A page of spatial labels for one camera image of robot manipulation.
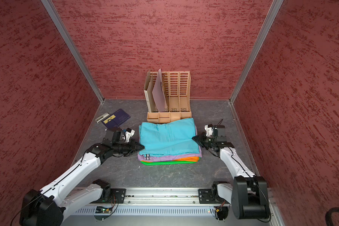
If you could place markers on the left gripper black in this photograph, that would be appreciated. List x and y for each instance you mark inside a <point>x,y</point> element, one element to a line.
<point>133,148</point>

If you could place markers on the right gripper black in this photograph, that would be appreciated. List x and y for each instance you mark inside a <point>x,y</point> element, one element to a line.
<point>201,138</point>

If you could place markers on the purple shorts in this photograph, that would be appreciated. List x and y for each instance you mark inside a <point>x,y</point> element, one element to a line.
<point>147,158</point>

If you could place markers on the orange cloth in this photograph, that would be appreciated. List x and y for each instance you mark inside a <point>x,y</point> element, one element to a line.
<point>189,159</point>

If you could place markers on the teal shirt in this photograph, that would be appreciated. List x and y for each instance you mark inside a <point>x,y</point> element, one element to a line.
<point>174,138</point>

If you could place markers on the green plastic basket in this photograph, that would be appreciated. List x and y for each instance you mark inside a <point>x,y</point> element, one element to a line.
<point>166,163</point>

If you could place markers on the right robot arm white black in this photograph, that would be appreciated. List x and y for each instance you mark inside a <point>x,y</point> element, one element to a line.
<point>248,194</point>

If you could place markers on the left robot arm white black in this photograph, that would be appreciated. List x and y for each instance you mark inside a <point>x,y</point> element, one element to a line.
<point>52,204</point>

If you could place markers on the dark blue book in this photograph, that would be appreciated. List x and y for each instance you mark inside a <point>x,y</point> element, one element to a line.
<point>114,120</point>

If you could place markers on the lilac paper folder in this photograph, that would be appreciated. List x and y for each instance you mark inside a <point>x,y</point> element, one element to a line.
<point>158,93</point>

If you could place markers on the beige desk file organizer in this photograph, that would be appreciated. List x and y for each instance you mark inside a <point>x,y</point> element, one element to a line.
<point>176,87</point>

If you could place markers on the cardboard sheet in organizer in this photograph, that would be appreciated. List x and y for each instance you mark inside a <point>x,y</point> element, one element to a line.
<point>148,89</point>

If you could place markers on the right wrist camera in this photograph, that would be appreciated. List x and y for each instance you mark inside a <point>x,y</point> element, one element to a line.
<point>209,130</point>

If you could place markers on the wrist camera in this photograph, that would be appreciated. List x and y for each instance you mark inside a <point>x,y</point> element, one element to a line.
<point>129,133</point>
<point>209,130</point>

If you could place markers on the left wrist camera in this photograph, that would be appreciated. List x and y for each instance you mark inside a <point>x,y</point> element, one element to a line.
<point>129,133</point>

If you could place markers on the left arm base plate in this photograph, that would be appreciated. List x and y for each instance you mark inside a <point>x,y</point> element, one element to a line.
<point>117,195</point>

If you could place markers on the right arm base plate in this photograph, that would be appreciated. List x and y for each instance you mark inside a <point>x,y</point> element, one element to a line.
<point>208,196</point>

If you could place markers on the right aluminium corner post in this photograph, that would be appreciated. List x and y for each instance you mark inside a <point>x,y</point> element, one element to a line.
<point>272,13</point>

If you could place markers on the aluminium corner post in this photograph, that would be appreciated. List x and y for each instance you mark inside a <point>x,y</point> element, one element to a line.
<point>55,17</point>
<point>272,13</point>

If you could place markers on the left aluminium corner post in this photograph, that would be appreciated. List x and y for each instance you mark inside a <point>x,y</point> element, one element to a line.
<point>55,17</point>

